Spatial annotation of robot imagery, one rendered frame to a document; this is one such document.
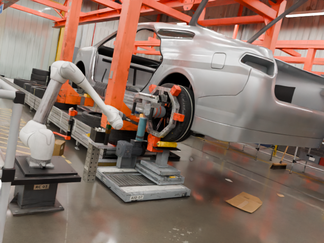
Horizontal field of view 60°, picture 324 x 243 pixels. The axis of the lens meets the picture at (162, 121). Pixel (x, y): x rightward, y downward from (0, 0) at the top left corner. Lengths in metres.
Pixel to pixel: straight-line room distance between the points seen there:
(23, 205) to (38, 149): 0.42
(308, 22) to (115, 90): 10.63
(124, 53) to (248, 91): 1.48
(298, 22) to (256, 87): 10.73
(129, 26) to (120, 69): 0.48
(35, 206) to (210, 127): 1.64
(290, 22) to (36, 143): 12.12
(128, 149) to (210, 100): 1.14
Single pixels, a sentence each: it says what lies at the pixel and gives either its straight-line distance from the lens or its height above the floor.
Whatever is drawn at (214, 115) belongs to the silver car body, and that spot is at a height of 0.95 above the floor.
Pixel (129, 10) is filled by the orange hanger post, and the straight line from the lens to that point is 3.38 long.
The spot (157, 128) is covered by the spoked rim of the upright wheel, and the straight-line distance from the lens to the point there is 3.26.
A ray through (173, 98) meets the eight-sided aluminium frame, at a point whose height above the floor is 1.03.
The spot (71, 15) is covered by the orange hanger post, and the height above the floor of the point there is 1.97.
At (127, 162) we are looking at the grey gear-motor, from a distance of 3.55.
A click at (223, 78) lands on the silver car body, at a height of 1.31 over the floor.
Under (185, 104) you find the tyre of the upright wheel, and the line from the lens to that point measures 2.95.
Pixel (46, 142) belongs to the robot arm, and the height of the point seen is 0.52.
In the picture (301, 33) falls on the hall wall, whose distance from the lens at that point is 13.02.
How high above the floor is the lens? 1.09
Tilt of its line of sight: 6 degrees down
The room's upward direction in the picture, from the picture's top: 12 degrees clockwise
